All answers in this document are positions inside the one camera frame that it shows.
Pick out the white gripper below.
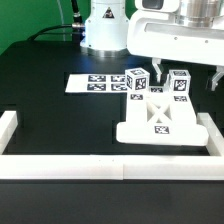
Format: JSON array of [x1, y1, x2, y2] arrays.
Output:
[[127, 0, 224, 91]]

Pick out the white chair back frame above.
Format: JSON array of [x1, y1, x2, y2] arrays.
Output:
[[116, 91, 209, 146]]

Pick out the small white marker cube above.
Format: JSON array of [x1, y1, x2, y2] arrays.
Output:
[[169, 69, 191, 92]]

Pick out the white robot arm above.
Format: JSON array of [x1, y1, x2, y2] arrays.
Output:
[[81, 0, 224, 88]]

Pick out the white marker sheet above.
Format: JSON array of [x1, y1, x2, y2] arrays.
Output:
[[65, 74, 127, 93]]

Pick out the white U-shaped fence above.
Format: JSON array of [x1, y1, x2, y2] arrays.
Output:
[[0, 111, 224, 180]]

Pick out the black cable with connector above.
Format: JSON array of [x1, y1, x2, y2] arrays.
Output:
[[27, 0, 86, 42]]

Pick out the thin grey cable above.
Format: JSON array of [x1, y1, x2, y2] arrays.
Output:
[[55, 0, 66, 42]]

